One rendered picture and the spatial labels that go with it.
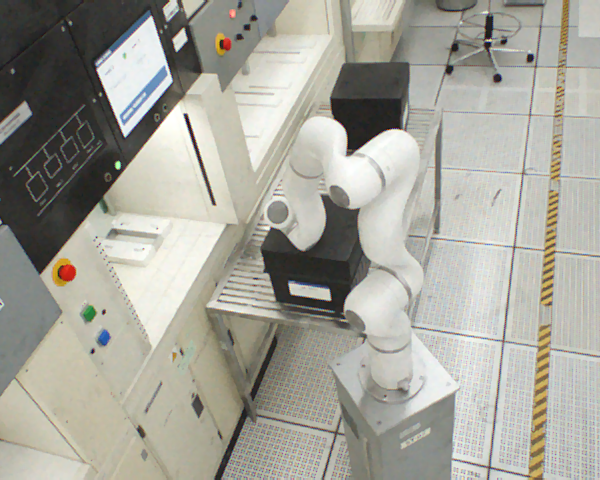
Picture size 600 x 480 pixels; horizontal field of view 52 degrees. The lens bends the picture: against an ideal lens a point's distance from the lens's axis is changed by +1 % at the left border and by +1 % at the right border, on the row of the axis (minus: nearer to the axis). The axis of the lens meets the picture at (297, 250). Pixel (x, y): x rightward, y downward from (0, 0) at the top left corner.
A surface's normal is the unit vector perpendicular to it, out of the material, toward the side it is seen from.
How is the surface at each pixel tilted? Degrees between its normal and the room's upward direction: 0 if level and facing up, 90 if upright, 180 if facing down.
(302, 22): 90
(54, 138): 90
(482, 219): 0
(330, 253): 0
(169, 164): 90
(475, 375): 0
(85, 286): 90
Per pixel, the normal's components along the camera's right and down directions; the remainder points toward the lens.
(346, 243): -0.14, -0.71
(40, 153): 0.94, 0.12
